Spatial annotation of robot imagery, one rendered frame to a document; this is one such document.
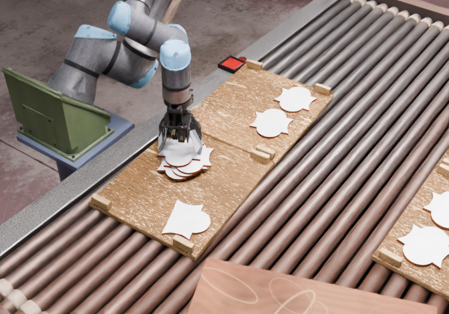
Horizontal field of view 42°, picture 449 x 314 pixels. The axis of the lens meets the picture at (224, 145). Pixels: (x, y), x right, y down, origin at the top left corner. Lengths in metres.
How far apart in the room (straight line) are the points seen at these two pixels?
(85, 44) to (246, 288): 0.93
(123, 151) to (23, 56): 2.40
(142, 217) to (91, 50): 0.56
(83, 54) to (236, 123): 0.51
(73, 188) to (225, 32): 2.69
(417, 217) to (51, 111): 1.07
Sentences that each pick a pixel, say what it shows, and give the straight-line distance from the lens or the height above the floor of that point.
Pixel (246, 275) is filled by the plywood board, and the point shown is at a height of 1.04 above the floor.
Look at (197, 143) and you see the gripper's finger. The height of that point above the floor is 1.02.
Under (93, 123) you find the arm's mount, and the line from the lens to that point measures 1.86.
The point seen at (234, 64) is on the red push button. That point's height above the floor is 0.93.
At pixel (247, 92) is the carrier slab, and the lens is 1.99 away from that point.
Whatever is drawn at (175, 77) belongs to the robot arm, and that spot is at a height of 1.26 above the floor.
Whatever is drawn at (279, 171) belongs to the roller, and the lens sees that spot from 1.72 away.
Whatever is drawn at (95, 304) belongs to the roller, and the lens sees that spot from 1.44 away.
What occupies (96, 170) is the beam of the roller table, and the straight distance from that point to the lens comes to 1.75.
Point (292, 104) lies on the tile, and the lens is 1.93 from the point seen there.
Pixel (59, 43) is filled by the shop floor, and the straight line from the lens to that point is 4.21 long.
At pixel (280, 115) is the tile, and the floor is 0.94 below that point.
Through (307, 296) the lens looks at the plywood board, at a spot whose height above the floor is 1.04.
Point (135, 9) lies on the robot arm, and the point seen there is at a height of 1.38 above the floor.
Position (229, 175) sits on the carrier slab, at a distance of 1.67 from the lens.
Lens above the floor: 2.09
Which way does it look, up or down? 41 degrees down
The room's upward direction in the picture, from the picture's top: 1 degrees clockwise
